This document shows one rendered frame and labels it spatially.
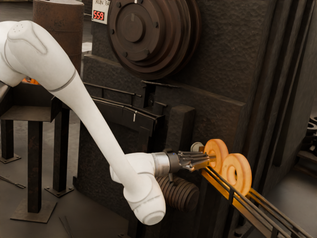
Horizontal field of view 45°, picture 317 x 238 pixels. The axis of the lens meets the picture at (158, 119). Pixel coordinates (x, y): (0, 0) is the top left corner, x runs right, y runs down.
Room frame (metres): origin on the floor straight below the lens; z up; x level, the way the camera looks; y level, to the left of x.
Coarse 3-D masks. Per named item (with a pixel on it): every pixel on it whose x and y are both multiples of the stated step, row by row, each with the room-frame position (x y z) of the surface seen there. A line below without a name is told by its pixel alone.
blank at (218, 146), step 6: (210, 144) 1.36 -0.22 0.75; (216, 144) 1.32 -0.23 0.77; (222, 144) 1.32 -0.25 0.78; (204, 150) 1.40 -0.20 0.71; (210, 150) 1.36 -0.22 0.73; (216, 150) 1.32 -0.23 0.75; (222, 150) 1.29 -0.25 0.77; (216, 156) 1.31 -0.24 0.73; (222, 156) 1.28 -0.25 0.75; (210, 162) 1.35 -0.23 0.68; (216, 162) 1.30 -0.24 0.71; (222, 162) 1.27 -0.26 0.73; (216, 168) 1.29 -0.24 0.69
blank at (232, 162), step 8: (224, 160) 1.25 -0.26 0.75; (232, 160) 1.21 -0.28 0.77; (240, 160) 1.17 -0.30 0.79; (224, 168) 1.24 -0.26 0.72; (232, 168) 1.22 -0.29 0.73; (240, 168) 1.15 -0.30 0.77; (248, 168) 1.15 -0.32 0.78; (224, 176) 1.23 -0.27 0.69; (232, 176) 1.22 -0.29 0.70; (240, 176) 1.14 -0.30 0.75; (248, 176) 1.13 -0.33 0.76; (232, 184) 1.18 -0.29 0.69; (240, 184) 1.13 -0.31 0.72; (248, 184) 1.13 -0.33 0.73; (240, 192) 1.13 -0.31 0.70; (248, 192) 1.14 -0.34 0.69
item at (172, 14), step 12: (156, 0) 1.65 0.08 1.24; (168, 0) 1.64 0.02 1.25; (168, 12) 1.61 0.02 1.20; (180, 12) 1.61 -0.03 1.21; (168, 24) 1.60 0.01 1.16; (180, 24) 1.59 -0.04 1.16; (168, 36) 1.60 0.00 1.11; (180, 36) 1.59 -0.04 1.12; (168, 48) 1.60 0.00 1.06; (144, 60) 1.66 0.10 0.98; (156, 60) 1.62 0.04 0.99; (168, 60) 1.61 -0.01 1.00; (144, 72) 1.68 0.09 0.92
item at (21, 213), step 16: (16, 96) 1.89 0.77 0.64; (32, 96) 1.89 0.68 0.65; (48, 96) 1.89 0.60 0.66; (0, 112) 1.72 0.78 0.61; (16, 112) 1.79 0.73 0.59; (32, 112) 1.80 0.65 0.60; (48, 112) 1.81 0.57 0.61; (32, 128) 1.76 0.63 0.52; (32, 144) 1.76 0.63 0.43; (32, 160) 1.76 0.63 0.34; (32, 176) 1.76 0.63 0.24; (32, 192) 1.76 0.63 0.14; (32, 208) 1.76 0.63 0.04; (48, 208) 1.82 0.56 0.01
